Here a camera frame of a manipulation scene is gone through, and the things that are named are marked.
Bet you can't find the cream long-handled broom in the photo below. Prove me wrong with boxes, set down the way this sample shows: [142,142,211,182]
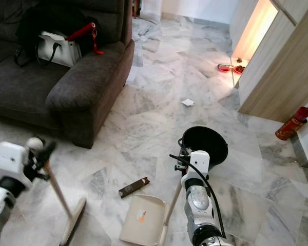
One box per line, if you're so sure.
[27,137,87,246]

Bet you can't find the brown foil snack wrapper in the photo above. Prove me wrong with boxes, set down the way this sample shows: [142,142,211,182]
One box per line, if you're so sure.
[119,177,150,199]

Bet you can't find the cream long-handled dustpan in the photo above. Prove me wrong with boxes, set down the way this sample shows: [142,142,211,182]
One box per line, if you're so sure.
[119,177,186,246]

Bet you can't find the black plastic bucket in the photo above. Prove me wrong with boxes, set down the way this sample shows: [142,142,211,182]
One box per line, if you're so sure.
[180,126,229,167]

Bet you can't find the grey-brown fabric sofa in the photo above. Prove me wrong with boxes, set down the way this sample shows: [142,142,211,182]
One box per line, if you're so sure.
[0,0,135,149]

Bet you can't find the white handbag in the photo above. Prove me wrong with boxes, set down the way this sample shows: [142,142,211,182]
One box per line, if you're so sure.
[14,31,83,68]

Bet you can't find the red printed incense can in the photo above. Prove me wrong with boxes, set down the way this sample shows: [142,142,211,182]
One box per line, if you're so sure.
[275,117,303,141]

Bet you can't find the light wood-grain cabinet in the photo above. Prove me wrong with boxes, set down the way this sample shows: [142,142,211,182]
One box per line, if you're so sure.
[228,0,308,124]

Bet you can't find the pink joss stick bundle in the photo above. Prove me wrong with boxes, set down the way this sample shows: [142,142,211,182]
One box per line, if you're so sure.
[295,106,308,122]

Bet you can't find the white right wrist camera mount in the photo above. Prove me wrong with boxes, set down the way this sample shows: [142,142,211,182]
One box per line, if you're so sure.
[190,150,211,177]

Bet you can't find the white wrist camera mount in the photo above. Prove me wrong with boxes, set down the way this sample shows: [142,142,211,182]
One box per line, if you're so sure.
[0,141,29,177]
[190,150,211,177]

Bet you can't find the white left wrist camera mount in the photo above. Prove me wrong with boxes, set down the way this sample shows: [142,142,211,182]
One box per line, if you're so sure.
[0,141,29,177]

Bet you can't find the red tassel strap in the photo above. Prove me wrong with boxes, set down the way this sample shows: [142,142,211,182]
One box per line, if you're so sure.
[65,22,104,55]

